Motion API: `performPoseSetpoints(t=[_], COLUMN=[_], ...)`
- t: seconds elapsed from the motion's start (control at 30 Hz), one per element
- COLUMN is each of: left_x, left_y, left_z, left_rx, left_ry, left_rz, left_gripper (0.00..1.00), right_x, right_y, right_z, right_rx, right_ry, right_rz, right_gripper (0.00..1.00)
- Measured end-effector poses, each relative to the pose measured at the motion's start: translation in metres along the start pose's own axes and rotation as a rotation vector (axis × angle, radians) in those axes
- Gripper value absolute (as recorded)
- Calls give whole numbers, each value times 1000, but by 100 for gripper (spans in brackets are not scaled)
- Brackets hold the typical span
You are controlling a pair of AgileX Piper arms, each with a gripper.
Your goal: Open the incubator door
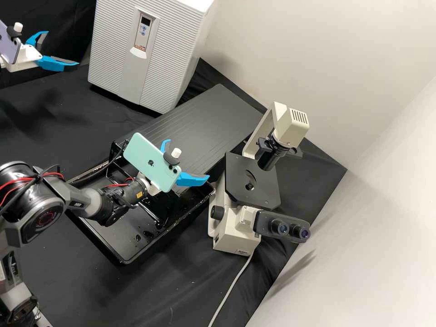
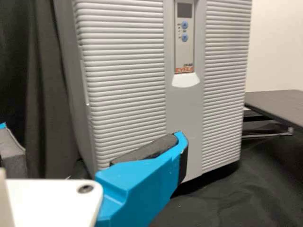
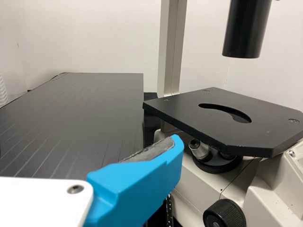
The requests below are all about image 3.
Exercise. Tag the cream microscope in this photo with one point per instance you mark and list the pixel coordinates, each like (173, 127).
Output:
(213, 132)

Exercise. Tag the black platform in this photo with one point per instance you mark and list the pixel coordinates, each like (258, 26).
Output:
(71, 118)

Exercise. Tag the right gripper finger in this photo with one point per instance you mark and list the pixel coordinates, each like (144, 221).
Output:
(132, 184)

